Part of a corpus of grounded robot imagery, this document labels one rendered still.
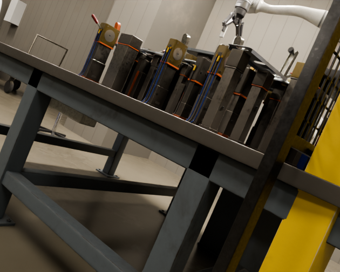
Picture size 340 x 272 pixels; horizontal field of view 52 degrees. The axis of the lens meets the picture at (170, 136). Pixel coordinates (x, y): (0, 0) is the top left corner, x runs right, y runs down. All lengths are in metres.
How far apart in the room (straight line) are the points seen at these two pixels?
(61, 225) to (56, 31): 6.49
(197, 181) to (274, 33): 3.92
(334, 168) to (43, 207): 0.96
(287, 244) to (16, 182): 1.05
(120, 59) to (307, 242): 1.50
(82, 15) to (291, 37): 4.05
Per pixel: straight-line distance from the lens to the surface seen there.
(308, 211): 0.82
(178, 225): 0.95
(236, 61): 1.19
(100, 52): 2.23
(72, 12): 7.39
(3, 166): 1.57
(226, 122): 1.34
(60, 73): 1.34
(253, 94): 1.33
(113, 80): 2.01
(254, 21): 4.91
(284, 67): 1.76
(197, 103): 1.44
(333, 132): 0.83
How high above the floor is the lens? 0.69
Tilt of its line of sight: 3 degrees down
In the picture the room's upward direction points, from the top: 23 degrees clockwise
